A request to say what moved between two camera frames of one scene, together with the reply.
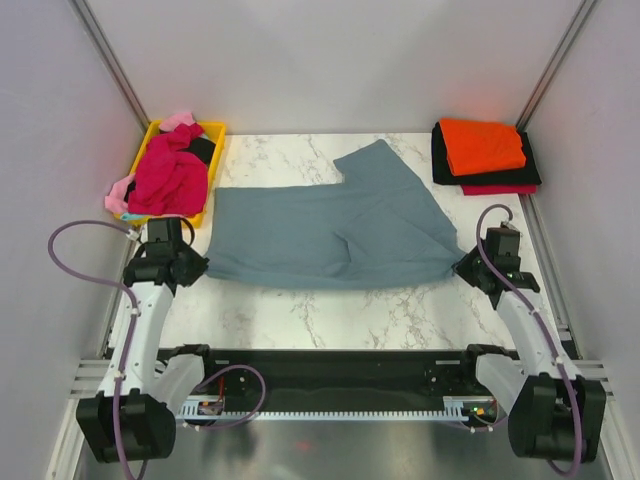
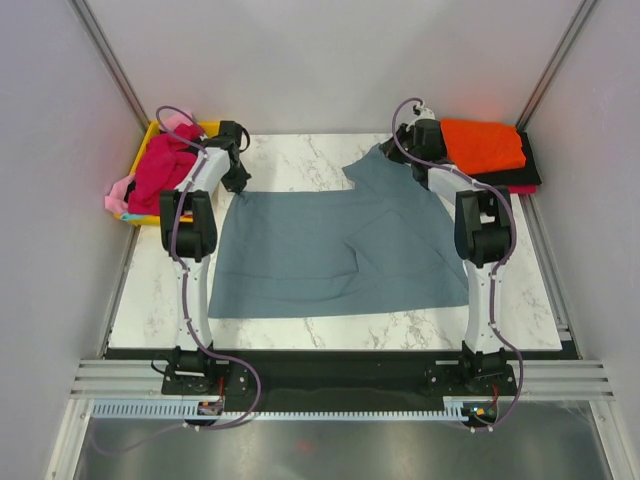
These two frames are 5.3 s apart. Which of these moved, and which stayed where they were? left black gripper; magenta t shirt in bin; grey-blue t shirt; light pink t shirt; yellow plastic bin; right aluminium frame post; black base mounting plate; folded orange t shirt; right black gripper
Moved: right black gripper; grey-blue t shirt; left black gripper
Stayed: light pink t shirt; black base mounting plate; right aluminium frame post; folded orange t shirt; magenta t shirt in bin; yellow plastic bin
